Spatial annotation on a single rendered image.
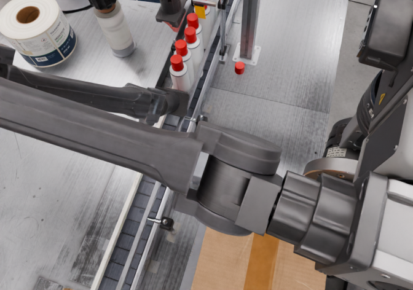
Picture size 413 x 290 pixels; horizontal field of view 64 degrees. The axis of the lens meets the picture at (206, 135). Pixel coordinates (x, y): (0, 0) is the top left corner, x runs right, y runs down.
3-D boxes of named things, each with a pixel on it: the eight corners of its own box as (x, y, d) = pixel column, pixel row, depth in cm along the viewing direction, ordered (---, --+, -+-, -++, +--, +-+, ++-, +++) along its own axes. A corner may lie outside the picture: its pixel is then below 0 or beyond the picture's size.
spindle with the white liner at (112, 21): (117, 35, 120) (85, -38, 93) (139, 40, 119) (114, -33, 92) (107, 54, 117) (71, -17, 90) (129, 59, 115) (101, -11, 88)
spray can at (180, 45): (182, 77, 111) (174, 35, 92) (197, 80, 110) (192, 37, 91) (178, 90, 109) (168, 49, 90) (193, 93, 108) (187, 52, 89)
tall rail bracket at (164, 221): (157, 220, 96) (144, 208, 81) (180, 228, 95) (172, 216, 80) (152, 231, 95) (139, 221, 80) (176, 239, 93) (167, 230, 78)
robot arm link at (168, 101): (163, 120, 82) (169, 98, 80) (137, 112, 82) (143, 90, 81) (171, 116, 88) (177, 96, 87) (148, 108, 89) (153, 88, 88)
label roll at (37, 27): (64, 70, 115) (43, 42, 101) (12, 63, 117) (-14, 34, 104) (84, 27, 123) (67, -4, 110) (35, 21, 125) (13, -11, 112)
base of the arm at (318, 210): (327, 276, 37) (370, 270, 26) (257, 246, 38) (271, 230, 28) (345, 204, 40) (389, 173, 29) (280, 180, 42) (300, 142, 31)
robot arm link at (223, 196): (278, 242, 32) (297, 193, 32) (184, 203, 34) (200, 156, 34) (281, 213, 41) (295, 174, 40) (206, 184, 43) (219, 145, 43)
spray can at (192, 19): (190, 54, 115) (184, 10, 96) (205, 55, 114) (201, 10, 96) (189, 67, 112) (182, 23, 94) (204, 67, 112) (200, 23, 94)
